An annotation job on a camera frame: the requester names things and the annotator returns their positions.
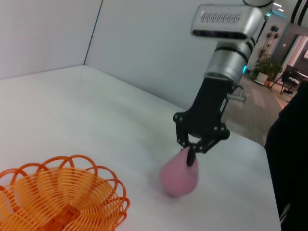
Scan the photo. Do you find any orange plastic woven basket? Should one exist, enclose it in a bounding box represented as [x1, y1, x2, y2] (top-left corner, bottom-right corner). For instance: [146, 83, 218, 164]
[0, 154, 130, 231]

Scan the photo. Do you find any silver cable connector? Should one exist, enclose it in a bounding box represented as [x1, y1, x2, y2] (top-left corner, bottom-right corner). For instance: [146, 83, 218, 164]
[227, 86, 246, 102]

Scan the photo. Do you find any black robot torso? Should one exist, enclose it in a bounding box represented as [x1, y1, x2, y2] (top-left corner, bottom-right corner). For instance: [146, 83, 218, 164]
[264, 81, 308, 231]

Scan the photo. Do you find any white plant pot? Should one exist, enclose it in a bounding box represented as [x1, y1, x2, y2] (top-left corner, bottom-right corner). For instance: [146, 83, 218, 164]
[255, 73, 268, 84]

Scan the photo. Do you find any pink peach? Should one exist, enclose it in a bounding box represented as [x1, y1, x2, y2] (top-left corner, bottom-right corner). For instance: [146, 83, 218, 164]
[160, 148, 200, 198]

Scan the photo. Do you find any green potted plant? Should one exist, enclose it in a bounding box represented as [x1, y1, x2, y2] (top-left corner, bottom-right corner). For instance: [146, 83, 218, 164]
[251, 54, 283, 81]

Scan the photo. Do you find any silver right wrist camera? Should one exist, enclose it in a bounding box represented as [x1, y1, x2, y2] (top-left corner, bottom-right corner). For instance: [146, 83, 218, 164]
[190, 3, 265, 40]

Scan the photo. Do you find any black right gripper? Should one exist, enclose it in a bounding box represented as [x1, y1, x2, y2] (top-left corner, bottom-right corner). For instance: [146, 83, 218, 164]
[172, 77, 235, 167]

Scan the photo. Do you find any black office chair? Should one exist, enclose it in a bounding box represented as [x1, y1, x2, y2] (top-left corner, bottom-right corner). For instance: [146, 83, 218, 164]
[279, 64, 308, 96]

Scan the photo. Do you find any tall dried plant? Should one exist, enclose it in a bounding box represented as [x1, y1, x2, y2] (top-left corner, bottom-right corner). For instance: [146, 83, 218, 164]
[259, 24, 281, 61]

